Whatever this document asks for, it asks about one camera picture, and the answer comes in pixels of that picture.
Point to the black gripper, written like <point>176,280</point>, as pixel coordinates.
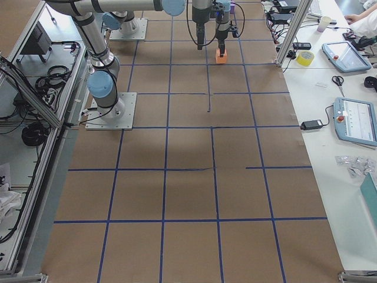
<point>221,29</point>
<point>199,26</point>

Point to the orange foam block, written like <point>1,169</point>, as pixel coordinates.
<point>221,58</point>

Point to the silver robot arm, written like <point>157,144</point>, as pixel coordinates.
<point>200,11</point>
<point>105,64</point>

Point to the purple foam block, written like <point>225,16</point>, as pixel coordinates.
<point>232,7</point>

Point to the yellow tape roll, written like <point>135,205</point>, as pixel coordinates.
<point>305,58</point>

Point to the white paper cup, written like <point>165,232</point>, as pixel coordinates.
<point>324,22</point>

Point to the black power brick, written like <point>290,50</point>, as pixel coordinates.
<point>311,125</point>

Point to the blue teach pendant far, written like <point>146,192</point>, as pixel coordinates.
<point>344,56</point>

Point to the blue teach pendant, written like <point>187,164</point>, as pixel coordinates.
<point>355,121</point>
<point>344,56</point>

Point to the brown paper table cover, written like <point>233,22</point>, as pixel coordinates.
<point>212,184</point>

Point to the blue teach pendant near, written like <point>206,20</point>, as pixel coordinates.
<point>355,121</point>

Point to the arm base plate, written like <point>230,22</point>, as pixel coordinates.
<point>120,117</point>
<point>134,30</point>

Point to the aluminium frame post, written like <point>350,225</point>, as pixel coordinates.
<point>298,18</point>

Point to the black handled scissors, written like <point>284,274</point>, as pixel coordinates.
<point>339,80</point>

